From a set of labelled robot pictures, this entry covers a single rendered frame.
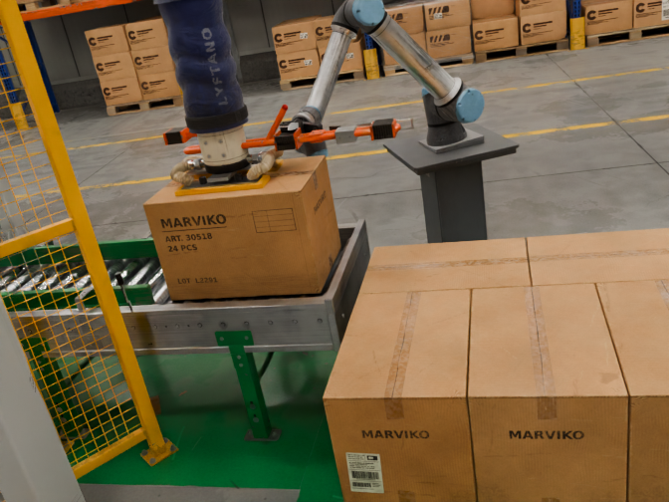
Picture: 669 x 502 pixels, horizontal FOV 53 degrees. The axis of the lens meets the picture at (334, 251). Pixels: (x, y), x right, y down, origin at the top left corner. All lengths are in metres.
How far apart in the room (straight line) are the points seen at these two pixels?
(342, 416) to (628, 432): 0.75
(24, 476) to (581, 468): 1.50
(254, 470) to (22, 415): 0.92
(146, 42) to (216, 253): 7.96
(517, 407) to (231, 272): 1.16
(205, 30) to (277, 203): 0.62
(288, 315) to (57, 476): 0.86
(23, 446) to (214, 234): 0.94
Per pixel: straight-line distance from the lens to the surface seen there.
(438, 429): 1.92
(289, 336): 2.38
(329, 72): 2.87
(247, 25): 11.15
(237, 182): 2.42
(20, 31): 2.27
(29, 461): 2.07
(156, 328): 2.56
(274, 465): 2.58
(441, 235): 3.27
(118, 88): 10.59
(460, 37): 9.48
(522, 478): 2.02
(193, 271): 2.55
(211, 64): 2.39
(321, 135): 2.39
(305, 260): 2.38
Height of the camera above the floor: 1.66
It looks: 24 degrees down
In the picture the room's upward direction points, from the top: 10 degrees counter-clockwise
